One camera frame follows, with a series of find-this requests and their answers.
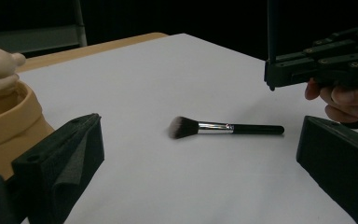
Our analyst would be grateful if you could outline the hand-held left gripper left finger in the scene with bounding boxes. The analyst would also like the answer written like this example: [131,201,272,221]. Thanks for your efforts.
[11,112,105,224]

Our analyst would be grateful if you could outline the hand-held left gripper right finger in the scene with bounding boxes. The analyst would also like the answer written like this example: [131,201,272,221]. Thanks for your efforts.
[296,115,358,224]

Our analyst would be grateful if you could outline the white board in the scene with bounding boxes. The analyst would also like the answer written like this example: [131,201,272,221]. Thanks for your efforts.
[17,33,358,224]

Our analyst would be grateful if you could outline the black makeup brush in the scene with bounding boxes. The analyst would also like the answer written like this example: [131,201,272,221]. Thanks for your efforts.
[167,116,285,140]

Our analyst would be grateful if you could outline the tan cup with figurine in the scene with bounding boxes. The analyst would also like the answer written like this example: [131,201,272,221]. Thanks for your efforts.
[0,46,56,181]

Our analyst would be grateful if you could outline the wooden table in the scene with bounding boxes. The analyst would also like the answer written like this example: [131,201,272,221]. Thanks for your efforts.
[15,32,169,74]

